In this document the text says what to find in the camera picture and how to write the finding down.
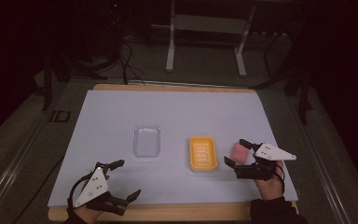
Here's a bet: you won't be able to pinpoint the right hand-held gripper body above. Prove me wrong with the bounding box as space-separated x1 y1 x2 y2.
234 142 297 181

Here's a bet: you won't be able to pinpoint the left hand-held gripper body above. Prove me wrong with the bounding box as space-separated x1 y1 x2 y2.
74 163 128 217

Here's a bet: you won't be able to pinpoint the pink soap bar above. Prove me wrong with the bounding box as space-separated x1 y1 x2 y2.
230 142 250 165

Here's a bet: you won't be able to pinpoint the yellow soap dish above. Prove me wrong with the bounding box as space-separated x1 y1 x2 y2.
188 135 219 173

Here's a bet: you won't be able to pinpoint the person's right hand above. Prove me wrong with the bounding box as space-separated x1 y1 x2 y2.
254 160 285 201

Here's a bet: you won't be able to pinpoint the person's left hand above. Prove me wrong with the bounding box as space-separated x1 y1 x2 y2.
73 201 113 224

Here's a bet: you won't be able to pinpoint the clear plastic soap dish lid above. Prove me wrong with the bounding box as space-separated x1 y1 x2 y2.
131 124 161 160

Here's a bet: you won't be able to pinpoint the pale blue table mat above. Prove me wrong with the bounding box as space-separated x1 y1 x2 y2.
48 89 298 208

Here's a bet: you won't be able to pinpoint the black stand legs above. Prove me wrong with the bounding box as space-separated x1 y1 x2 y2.
250 31 313 125

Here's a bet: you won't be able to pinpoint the white metal stand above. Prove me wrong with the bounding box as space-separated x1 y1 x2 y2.
165 0 257 77

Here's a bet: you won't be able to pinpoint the black tripod stand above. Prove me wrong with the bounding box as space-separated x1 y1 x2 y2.
34 18 122 111

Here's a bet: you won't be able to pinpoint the left hand-held gripper black cable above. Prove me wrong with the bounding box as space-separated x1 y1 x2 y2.
67 173 94 210

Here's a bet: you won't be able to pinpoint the hand-held gripper black cable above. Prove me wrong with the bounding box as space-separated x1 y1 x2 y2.
273 163 285 195
67 173 94 210

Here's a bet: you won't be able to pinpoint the right hand-held gripper black cable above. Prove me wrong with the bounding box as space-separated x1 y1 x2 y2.
273 163 285 195

